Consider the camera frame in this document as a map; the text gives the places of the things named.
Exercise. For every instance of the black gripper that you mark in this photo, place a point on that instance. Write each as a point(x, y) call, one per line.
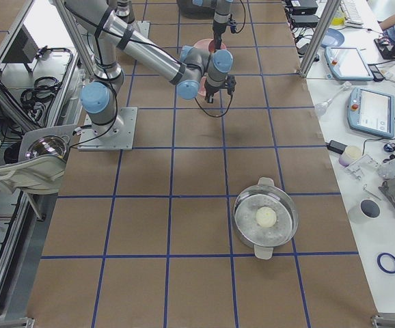
point(219, 29)
point(212, 90)

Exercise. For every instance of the pink bowl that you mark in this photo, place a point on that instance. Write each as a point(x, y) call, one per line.
point(202, 89)

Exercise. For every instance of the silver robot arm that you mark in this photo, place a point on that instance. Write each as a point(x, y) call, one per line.
point(185, 73)
point(220, 6)

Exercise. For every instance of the pink plate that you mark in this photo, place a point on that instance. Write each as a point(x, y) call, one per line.
point(202, 45)

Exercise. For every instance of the blue plate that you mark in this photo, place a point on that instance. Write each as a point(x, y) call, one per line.
point(332, 37)

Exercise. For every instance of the light bulb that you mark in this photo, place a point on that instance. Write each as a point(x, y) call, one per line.
point(321, 108)

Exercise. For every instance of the yellow tape roll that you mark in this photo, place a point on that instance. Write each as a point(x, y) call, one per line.
point(338, 18)

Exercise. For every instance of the far teach pendant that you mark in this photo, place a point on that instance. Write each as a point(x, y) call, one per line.
point(347, 64)

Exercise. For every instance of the teach pendant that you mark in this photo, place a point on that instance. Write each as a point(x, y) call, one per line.
point(347, 64)
point(371, 112)

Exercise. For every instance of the steel steamer pot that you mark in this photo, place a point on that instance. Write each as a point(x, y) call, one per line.
point(263, 241)

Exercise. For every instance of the white steamed bun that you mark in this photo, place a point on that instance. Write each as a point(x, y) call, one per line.
point(266, 217)

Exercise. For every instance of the black power adapter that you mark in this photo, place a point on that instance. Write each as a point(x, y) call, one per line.
point(336, 146)

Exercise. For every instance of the purple white cup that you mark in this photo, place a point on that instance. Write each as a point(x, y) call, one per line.
point(350, 155)

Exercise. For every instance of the near teach pendant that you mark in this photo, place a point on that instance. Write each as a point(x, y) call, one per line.
point(371, 112)

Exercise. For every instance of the glass pot lid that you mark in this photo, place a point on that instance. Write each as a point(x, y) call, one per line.
point(50, 144)

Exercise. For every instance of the white cup dark inside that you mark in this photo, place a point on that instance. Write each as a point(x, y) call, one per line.
point(364, 211)

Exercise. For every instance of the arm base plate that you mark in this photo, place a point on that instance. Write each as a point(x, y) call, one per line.
point(102, 138)
point(143, 27)

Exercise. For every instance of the aluminium frame post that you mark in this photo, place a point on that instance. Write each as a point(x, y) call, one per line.
point(319, 33)

